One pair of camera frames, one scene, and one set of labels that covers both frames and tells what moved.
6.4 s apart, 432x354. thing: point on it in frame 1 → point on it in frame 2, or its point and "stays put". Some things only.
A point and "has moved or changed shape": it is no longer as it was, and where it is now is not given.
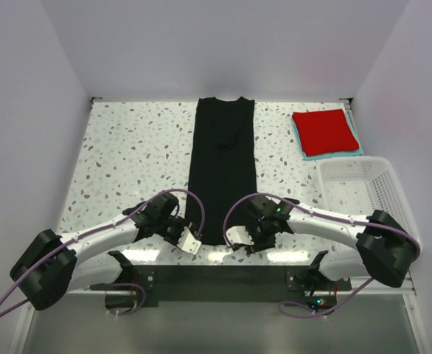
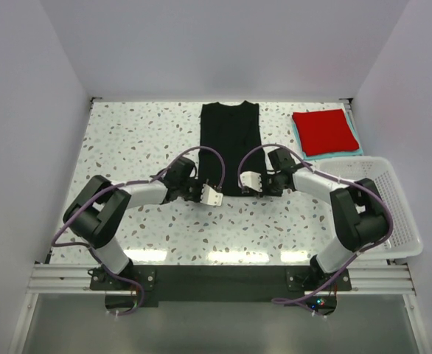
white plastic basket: x=357 y=188 stays put
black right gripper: x=258 y=245 → x=265 y=192
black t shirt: x=222 y=161 has moved or changed shape
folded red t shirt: x=324 y=131 stays put
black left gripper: x=183 y=223 → x=197 y=198
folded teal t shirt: x=332 y=155 stays put
